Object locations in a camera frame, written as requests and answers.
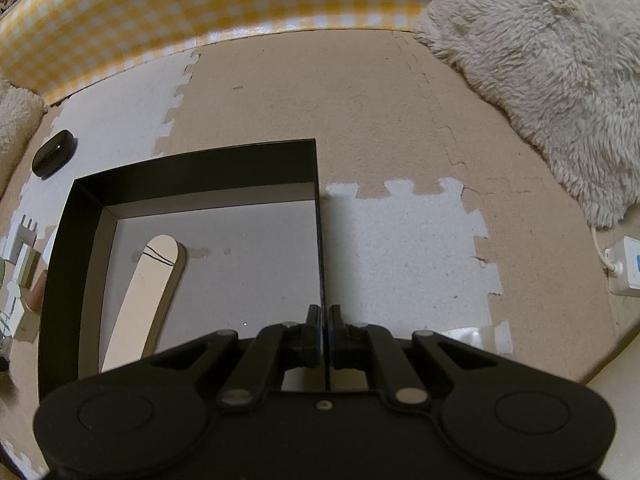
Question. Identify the beige foam mat tile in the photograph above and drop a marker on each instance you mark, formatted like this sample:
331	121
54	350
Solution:
310	90

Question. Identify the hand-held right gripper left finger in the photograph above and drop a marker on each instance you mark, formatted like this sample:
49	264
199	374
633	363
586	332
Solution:
314	332

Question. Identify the small wooden block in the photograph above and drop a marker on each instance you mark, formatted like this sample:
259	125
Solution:
27	267

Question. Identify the white plug adapter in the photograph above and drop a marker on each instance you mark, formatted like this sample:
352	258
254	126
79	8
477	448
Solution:
22	235

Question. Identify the large fluffy cream blanket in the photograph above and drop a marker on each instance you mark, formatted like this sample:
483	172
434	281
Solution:
540	60

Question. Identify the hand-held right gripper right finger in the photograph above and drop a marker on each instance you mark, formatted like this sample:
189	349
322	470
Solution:
334	334

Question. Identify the yellow checkered cushion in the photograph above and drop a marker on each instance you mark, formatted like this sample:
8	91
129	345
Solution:
200	5

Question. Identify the small white block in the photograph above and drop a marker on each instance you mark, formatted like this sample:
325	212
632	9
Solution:
14	310

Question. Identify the small fluffy cream blanket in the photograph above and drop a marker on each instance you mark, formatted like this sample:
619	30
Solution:
17	120

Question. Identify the flat wooden stick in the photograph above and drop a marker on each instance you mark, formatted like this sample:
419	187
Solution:
147	300

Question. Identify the black oval case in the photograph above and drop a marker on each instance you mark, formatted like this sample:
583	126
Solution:
54	152

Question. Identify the white foam mat tile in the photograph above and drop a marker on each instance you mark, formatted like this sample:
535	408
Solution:
120	105
410	270

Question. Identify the brown cylinder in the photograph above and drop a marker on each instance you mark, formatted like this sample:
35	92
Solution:
37	290

